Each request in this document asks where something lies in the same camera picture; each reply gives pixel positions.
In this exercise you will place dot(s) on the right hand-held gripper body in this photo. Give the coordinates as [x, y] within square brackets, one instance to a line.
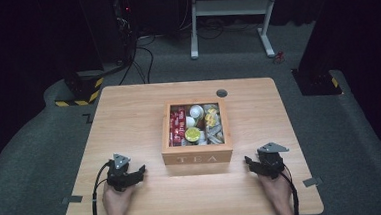
[271, 162]

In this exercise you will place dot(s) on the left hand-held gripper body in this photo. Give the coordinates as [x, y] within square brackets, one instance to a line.
[119, 174]

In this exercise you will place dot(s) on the wooden tea box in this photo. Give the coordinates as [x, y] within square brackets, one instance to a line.
[196, 155]

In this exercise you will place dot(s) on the green-lid brown coffee capsule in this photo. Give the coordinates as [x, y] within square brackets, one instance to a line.
[192, 134]

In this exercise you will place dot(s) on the person's left hand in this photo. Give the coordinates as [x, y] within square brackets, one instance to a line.
[116, 202]

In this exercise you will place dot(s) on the pile of grey packets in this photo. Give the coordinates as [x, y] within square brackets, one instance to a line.
[215, 132]

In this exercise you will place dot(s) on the grey tape piece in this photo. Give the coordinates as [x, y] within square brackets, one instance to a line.
[72, 199]
[312, 181]

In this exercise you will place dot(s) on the yellow patterned packet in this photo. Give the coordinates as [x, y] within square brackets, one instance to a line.
[211, 117]

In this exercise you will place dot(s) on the row of red packets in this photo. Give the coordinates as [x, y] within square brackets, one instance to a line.
[177, 126]

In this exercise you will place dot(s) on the white capsule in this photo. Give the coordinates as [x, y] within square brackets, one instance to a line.
[196, 111]
[190, 122]

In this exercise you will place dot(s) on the black yellow striped stand base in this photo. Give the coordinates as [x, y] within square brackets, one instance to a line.
[85, 84]

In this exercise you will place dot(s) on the small red floor object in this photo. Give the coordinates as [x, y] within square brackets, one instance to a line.
[278, 57]

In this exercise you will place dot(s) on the dark equipment rack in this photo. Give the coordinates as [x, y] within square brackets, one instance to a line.
[124, 28]

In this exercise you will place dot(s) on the white metal stand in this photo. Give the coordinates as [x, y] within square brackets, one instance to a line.
[229, 7]

